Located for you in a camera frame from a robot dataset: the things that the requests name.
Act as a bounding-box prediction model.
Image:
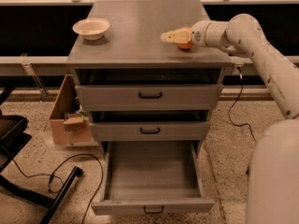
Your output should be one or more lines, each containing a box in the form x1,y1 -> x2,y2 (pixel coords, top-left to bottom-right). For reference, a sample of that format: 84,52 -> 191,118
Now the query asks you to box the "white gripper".
161,21 -> 208,47

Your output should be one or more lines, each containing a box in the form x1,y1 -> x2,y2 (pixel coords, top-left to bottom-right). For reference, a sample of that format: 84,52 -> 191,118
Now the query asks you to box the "orange fruit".
178,27 -> 193,50

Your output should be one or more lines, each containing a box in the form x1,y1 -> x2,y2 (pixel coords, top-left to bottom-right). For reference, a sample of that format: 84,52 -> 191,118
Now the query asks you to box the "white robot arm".
161,14 -> 299,224

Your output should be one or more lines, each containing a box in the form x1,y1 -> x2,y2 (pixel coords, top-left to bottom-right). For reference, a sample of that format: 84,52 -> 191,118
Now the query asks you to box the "grey drawer cabinet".
65,0 -> 234,147

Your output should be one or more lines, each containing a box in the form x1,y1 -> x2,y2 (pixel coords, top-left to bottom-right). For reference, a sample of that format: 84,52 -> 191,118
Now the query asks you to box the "grey middle drawer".
90,121 -> 210,142

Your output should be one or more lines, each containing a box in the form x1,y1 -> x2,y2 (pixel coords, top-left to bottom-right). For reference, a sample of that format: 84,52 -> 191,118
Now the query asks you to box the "grey top drawer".
76,85 -> 222,111

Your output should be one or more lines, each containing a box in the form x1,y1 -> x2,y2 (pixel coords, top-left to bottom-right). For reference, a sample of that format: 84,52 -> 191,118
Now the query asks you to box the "grey open bottom drawer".
92,141 -> 214,215

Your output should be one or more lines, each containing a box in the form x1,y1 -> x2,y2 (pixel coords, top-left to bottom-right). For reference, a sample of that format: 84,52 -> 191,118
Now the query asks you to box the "white paper bowl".
73,18 -> 110,40

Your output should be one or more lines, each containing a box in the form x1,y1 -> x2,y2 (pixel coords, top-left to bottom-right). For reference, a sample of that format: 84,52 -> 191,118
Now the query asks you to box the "cardboard box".
50,76 -> 93,145

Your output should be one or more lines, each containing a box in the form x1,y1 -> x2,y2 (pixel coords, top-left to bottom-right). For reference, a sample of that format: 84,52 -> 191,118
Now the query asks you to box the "grey railing beam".
0,55 -> 299,77

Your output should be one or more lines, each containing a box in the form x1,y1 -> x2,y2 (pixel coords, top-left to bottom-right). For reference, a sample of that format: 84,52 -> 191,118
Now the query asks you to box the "black chair base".
0,90 -> 78,224

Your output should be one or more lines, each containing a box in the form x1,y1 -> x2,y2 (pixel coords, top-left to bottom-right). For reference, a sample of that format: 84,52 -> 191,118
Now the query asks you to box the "black power cable right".
227,66 -> 258,143

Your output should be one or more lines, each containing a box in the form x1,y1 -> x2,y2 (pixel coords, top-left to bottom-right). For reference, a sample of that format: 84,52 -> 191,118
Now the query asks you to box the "black floor cable left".
11,153 -> 105,224

